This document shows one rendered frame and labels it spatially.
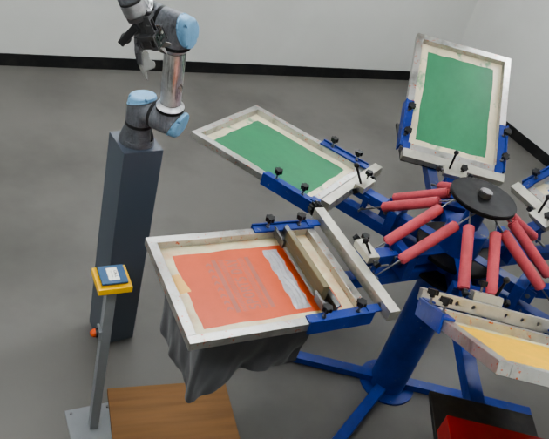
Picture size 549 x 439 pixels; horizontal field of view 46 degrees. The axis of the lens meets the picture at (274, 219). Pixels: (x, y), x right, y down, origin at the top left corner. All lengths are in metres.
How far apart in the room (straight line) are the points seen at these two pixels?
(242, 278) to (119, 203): 0.68
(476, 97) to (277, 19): 3.06
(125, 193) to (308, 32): 4.22
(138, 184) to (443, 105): 1.85
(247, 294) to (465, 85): 2.03
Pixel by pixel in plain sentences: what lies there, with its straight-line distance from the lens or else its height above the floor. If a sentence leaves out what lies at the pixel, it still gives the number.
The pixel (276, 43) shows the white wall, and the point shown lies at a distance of 6.74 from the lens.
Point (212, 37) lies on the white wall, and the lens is 6.44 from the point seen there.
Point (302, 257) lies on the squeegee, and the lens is 2.72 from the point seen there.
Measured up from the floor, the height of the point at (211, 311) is 0.96.
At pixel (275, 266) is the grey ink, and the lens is 2.78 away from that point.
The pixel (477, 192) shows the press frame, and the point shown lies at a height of 1.32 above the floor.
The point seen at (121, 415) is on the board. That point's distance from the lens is 3.32.
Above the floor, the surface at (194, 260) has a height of 0.96.
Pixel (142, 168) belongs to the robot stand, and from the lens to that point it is 2.90.
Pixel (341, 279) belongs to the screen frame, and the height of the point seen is 0.99.
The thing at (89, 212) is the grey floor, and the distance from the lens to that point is 4.44.
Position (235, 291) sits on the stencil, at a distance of 2.61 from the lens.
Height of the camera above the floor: 2.71
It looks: 35 degrees down
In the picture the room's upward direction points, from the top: 17 degrees clockwise
